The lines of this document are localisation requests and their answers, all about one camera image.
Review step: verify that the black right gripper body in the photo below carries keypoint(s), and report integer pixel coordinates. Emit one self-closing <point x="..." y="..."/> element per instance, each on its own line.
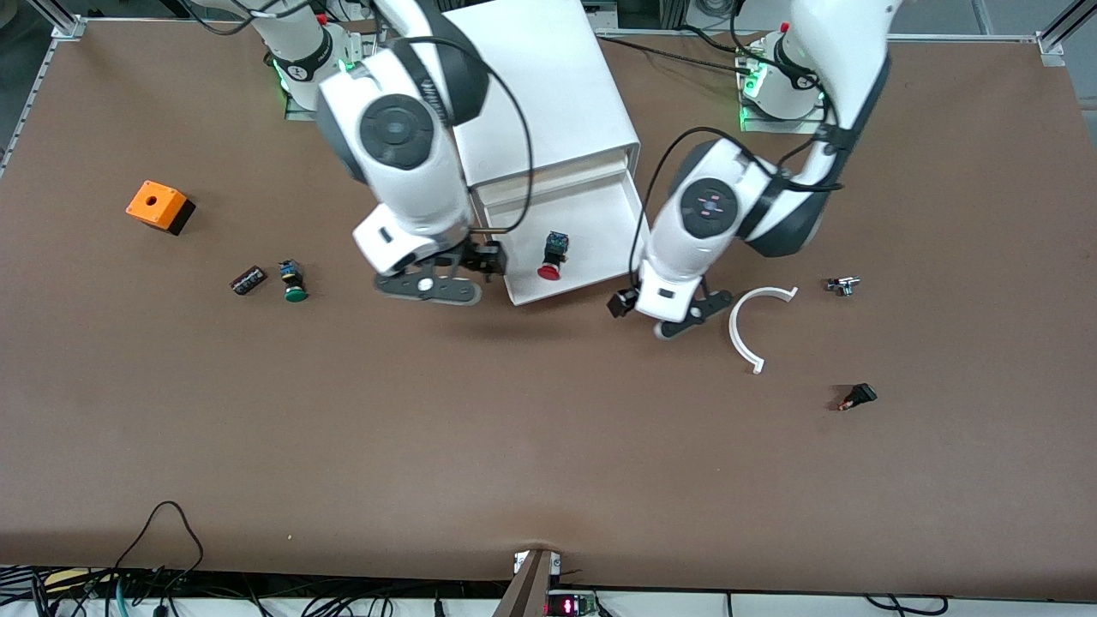
<point x="482" y="257"/>

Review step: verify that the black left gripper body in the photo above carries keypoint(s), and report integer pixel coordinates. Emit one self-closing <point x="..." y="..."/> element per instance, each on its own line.
<point x="620" y="303"/>

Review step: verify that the red push button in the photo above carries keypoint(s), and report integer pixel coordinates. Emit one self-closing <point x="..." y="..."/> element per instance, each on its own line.
<point x="549" y="272"/>

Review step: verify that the white plastic drawer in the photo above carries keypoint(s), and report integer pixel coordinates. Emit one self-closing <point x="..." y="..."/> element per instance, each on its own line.
<point x="600" y="231"/>

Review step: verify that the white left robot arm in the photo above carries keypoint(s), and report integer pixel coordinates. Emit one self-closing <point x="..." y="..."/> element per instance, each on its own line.
<point x="711" y="206"/>

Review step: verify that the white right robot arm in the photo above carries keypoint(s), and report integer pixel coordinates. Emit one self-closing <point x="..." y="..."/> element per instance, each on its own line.
<point x="394" y="128"/>

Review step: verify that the white drawer with orange sticker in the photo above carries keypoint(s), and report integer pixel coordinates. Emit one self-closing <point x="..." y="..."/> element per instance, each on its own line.
<point x="557" y="174"/>

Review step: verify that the white drawer cabinet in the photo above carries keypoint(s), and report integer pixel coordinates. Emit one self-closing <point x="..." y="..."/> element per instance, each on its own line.
<point x="557" y="86"/>

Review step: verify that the green push button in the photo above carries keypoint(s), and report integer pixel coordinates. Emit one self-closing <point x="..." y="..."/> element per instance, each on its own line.
<point x="295" y="293"/>

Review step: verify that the orange and black button box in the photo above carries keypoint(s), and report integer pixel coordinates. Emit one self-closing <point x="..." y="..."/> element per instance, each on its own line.
<point x="167" y="206"/>

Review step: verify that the white curved plastic part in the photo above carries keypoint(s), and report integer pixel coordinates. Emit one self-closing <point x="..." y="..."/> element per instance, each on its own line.
<point x="734" y="334"/>

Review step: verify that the black cylindrical capacitor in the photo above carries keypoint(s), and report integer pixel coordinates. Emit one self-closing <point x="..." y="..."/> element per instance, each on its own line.
<point x="248" y="280"/>

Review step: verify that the small device with red display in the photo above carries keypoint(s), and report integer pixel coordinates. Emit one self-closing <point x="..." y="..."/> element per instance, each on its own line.
<point x="570" y="607"/>

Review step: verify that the small metal toggle switch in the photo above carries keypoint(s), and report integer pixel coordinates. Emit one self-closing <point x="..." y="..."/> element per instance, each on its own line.
<point x="844" y="285"/>

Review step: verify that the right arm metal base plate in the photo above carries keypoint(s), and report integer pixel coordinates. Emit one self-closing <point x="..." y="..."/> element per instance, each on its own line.
<point x="296" y="111"/>

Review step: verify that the small black rocker switch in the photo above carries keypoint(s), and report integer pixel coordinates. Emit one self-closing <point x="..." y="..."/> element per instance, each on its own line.
<point x="861" y="394"/>

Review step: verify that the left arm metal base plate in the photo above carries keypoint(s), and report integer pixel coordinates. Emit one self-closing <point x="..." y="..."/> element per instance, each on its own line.
<point x="814" y="127"/>

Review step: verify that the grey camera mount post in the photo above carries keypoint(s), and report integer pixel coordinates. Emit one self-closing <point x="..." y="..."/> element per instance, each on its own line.
<point x="527" y="591"/>

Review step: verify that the aluminium frame corner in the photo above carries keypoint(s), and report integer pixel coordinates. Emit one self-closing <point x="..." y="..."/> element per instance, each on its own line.
<point x="64" y="26"/>
<point x="1050" y="47"/>

